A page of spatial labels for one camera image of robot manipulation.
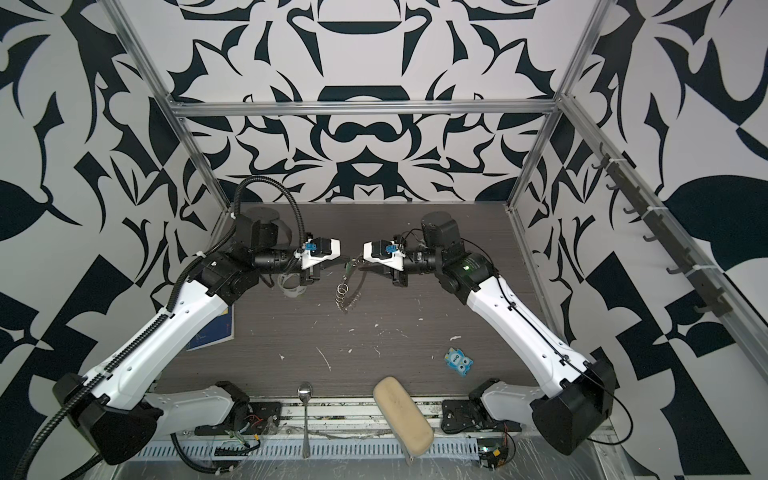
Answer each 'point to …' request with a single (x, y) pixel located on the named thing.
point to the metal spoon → (305, 391)
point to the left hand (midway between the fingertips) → (347, 246)
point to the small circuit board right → (492, 452)
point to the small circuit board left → (231, 451)
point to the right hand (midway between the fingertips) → (365, 257)
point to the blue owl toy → (460, 362)
